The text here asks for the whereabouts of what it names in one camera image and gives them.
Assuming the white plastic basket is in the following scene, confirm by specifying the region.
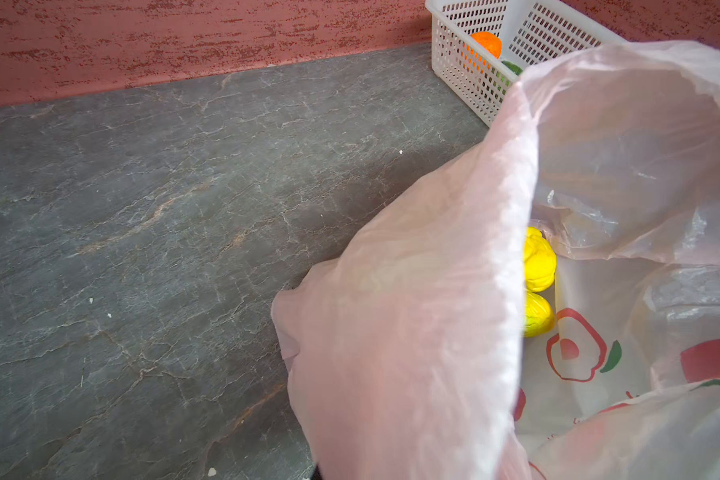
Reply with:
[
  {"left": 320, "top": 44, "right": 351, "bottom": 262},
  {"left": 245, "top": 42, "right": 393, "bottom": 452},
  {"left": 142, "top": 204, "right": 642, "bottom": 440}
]
[{"left": 425, "top": 0, "right": 624, "bottom": 125}]

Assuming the pink plastic bag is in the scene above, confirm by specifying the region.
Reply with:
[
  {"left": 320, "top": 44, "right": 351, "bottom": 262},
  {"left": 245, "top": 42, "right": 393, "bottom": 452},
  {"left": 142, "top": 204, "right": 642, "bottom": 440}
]
[{"left": 272, "top": 41, "right": 720, "bottom": 479}]

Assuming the orange fruit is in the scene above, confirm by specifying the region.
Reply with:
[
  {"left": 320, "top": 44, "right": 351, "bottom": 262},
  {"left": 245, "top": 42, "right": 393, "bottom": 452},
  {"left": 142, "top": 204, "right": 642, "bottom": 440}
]
[{"left": 462, "top": 31, "right": 503, "bottom": 73}]

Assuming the yellow fruit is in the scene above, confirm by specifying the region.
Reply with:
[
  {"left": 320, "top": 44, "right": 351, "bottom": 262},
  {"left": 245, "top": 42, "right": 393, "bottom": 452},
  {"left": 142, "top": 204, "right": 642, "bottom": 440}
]
[
  {"left": 523, "top": 227, "right": 557, "bottom": 293},
  {"left": 524, "top": 291, "right": 556, "bottom": 338}
]

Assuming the green lime fruit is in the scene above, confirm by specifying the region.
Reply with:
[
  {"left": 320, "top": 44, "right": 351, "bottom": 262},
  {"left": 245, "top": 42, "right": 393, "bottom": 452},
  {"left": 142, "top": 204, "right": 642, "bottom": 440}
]
[{"left": 502, "top": 60, "right": 523, "bottom": 76}]

